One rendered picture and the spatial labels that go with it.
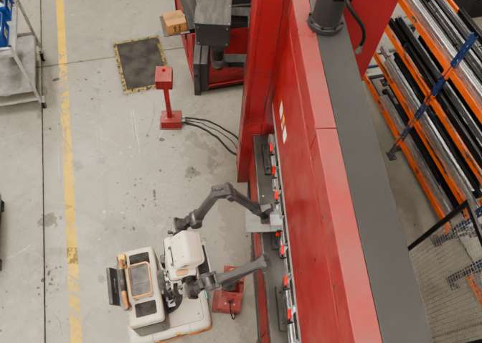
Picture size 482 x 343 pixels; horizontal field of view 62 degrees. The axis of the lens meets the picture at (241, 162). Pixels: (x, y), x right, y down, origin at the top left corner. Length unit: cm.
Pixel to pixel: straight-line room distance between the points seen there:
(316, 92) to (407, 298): 98
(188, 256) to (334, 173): 113
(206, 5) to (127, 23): 308
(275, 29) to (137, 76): 283
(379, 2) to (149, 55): 340
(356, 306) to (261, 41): 177
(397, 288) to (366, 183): 44
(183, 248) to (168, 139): 225
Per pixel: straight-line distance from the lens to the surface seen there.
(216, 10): 291
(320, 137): 183
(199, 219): 266
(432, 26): 406
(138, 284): 298
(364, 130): 191
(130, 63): 535
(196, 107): 482
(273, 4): 254
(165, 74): 407
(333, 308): 179
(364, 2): 266
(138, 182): 432
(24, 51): 538
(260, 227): 298
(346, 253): 160
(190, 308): 354
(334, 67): 213
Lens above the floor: 375
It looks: 59 degrees down
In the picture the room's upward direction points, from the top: 7 degrees clockwise
